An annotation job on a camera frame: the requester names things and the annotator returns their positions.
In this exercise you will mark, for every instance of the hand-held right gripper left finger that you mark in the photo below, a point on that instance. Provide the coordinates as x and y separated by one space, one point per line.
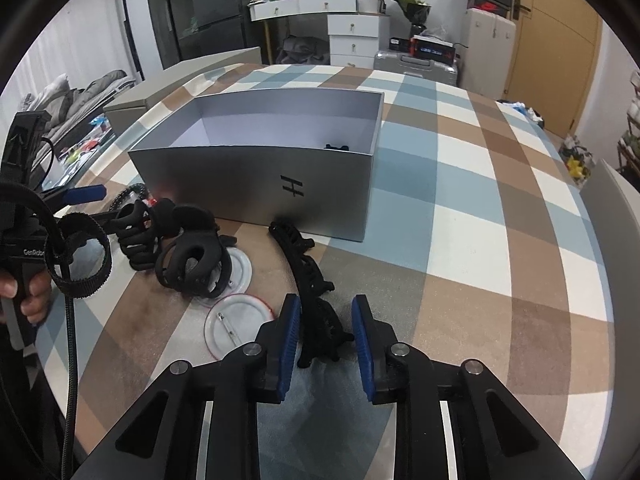
290 345

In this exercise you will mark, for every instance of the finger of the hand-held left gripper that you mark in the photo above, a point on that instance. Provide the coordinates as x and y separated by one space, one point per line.
85 194
95 221

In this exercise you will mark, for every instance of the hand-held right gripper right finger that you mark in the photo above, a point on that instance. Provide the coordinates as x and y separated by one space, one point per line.
361 350

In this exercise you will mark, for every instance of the long black banana hair clip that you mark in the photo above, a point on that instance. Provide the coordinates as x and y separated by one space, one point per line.
312 270

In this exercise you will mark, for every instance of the black looped hair claw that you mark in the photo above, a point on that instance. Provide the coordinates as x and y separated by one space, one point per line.
195 255

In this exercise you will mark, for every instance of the grey cardboard box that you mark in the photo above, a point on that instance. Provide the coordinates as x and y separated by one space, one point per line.
250 190

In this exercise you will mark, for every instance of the small black hair clip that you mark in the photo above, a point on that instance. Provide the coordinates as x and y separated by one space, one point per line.
337 148

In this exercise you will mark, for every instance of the person's left hand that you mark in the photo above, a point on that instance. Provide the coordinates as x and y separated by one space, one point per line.
40 300

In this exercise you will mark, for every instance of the colourful floor clutter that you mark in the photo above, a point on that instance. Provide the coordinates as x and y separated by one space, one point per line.
85 142

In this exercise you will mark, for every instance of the round clear pin badge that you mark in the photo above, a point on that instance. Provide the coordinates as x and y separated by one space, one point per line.
240 272
240 322

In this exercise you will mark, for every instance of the grey bedding pile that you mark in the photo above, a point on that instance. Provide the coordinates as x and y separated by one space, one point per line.
75 100

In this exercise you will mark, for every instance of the checked tablecloth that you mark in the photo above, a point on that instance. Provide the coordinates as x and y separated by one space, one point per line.
450 260

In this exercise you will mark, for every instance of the grey bench seat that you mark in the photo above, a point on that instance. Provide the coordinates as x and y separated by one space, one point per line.
612 220
165 90

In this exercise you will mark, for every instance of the person's dark clothing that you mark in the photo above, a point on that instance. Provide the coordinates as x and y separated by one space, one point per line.
25 410

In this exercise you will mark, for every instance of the dark grey refrigerator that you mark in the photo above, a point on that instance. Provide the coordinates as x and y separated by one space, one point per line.
200 10

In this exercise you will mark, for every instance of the dark cloth heap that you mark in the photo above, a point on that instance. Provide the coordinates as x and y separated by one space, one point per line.
302 50

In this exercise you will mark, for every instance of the silver suitcase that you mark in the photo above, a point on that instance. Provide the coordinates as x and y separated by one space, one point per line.
415 67

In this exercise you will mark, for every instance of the bin with white blue rubbish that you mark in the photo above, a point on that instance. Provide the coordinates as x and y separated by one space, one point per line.
522 110

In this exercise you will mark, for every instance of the pile of small floor items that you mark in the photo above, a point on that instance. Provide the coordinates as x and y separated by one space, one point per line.
577 157

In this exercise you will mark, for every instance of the small black box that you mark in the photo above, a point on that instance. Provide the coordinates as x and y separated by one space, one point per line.
400 43

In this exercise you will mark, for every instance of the black and red box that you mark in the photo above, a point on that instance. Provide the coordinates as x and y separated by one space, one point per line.
434 49

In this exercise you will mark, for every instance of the white curved desk with drawers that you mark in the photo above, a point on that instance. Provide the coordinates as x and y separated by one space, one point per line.
350 30

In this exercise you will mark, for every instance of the cream suitcase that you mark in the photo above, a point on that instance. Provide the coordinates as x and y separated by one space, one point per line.
487 55

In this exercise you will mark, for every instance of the black wrapped flower bouquet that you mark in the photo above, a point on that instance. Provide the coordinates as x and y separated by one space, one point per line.
412 10

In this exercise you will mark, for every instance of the wooden door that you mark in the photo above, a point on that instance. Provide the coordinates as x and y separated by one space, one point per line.
555 45

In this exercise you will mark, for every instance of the red and black shoebox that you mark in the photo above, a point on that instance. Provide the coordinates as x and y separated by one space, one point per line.
492 6

